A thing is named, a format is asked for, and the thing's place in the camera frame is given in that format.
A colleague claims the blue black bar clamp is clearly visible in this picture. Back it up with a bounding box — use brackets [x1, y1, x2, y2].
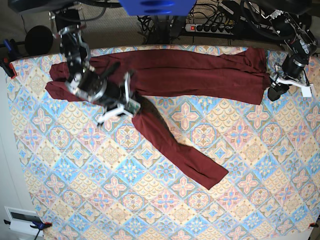
[4, 220, 52, 237]

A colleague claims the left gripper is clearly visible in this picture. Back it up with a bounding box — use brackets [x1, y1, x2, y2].
[267, 53, 308, 102]

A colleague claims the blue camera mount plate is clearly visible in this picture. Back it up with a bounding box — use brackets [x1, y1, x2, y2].
[119, 0, 197, 16]

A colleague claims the blue clamp upper left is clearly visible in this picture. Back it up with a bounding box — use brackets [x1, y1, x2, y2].
[3, 38, 16, 53]

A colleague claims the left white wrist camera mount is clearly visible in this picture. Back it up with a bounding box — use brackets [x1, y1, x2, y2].
[269, 62, 315, 98]

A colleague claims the white power strip red switch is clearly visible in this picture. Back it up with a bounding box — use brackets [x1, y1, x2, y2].
[184, 23, 233, 35]

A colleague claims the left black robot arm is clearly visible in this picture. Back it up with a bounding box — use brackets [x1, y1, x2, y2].
[262, 10, 318, 102]

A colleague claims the black orange table clamp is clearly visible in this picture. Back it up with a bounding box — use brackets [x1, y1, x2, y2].
[0, 58, 17, 79]

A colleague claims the dark red t-shirt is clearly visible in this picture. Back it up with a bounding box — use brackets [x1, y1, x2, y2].
[44, 47, 271, 190]

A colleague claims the orange corner clamp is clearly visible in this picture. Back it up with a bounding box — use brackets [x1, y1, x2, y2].
[309, 222, 319, 228]

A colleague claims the patterned tablecloth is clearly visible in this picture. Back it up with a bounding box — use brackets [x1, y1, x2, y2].
[6, 54, 320, 240]

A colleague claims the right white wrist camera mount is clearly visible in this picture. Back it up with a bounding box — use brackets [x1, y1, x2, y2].
[97, 71, 141, 126]

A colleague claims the white wall socket box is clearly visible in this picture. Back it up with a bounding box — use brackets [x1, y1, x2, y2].
[4, 206, 41, 237]

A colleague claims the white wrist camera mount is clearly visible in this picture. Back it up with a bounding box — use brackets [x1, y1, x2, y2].
[269, 62, 315, 98]
[97, 71, 141, 126]

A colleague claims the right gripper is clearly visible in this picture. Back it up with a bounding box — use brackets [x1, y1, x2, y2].
[93, 81, 126, 110]

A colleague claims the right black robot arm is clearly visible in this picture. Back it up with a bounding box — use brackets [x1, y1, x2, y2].
[52, 8, 134, 109]

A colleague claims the black round stool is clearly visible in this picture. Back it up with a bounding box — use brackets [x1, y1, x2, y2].
[24, 25, 53, 56]

